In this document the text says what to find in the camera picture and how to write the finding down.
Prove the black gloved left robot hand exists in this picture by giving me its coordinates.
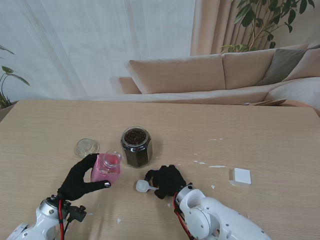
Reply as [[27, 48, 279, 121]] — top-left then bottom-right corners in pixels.
[[57, 153, 113, 202]]

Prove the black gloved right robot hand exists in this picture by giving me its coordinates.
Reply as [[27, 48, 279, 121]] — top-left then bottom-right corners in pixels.
[[144, 164, 193, 200]]

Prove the white plastic spoon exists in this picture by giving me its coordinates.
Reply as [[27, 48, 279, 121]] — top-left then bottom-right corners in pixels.
[[135, 179, 157, 193]]

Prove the pink square coffee jar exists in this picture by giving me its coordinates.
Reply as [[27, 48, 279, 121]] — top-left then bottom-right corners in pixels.
[[90, 149, 124, 186]]

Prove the clear glass jar lid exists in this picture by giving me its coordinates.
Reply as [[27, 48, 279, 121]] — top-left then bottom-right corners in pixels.
[[73, 138, 101, 159]]

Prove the white square jar lid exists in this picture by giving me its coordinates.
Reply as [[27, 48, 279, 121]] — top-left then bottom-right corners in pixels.
[[229, 167, 252, 187]]

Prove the glass jar of coffee beans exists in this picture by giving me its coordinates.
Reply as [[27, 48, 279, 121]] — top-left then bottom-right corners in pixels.
[[120, 126, 153, 169]]

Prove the beige planter box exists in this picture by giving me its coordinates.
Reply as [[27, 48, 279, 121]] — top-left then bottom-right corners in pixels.
[[0, 101, 17, 123]]

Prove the beige fabric sofa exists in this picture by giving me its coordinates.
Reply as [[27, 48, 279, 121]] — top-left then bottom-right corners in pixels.
[[109, 43, 320, 111]]

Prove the flat wooden tray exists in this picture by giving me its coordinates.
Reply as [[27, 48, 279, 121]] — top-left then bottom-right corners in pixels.
[[241, 98, 287, 107]]

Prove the small green houseplant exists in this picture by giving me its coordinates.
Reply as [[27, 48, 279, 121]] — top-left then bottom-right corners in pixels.
[[0, 44, 31, 110]]

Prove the sheer white curtain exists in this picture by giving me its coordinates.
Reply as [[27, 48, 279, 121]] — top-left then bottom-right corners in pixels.
[[0, 0, 197, 101]]

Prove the white throw blanket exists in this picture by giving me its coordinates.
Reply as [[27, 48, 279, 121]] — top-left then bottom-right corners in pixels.
[[264, 76, 320, 111]]

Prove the grey sofa cushion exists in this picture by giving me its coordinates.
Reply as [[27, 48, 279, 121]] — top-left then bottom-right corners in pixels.
[[257, 48, 310, 87]]

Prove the beige pleated curtain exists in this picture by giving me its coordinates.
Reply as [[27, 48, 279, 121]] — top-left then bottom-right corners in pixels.
[[189, 0, 320, 56]]

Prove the tall leafy green plant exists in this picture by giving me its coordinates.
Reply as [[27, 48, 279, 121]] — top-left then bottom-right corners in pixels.
[[219, 0, 316, 54]]

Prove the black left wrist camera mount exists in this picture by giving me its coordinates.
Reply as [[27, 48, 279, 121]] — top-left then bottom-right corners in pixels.
[[66, 204, 88, 223]]

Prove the red left arm cable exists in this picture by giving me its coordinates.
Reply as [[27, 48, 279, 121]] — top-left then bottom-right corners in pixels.
[[57, 198, 71, 237]]

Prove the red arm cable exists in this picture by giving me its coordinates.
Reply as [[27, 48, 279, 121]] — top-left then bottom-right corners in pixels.
[[57, 198, 71, 237], [173, 192, 195, 240]]

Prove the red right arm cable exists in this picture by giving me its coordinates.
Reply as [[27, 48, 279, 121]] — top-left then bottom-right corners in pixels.
[[173, 192, 195, 240]]

